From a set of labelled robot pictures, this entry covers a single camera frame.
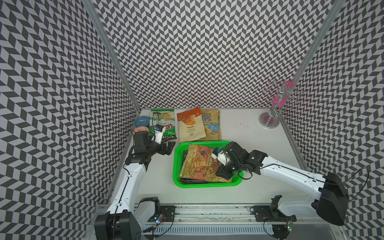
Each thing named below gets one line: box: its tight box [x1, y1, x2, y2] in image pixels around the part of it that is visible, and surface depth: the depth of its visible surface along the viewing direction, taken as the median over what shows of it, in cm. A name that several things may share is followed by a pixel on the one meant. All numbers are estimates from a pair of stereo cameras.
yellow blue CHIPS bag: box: [197, 109, 222, 141], surface depth 107 cm
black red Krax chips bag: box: [179, 150, 209, 185], surface depth 82 cm
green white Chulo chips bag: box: [149, 108, 177, 136], surface depth 110 cm
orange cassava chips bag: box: [177, 107, 206, 143], surface depth 106 cm
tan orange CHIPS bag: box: [179, 143, 232, 183], surface depth 86 cm
